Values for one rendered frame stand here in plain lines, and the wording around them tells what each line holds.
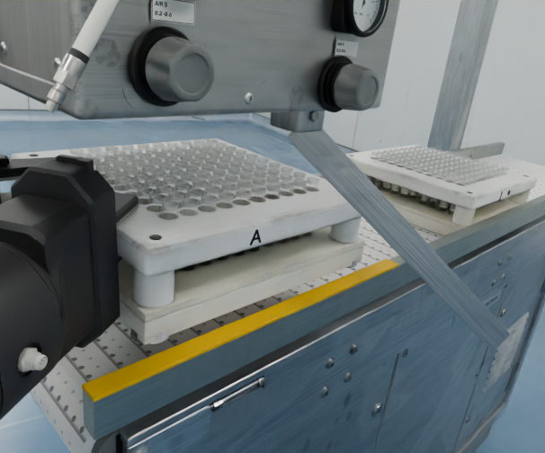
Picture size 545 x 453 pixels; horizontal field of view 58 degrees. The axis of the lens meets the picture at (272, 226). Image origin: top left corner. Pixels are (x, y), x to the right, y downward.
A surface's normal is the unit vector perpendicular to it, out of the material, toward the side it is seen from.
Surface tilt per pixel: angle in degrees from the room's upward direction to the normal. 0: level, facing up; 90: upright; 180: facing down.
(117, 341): 0
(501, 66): 90
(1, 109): 90
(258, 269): 1
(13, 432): 0
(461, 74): 90
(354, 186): 87
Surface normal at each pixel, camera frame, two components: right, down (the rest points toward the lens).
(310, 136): 0.19, 0.33
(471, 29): -0.71, 0.18
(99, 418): 0.69, 0.34
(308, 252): 0.12, -0.92
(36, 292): 0.85, -0.37
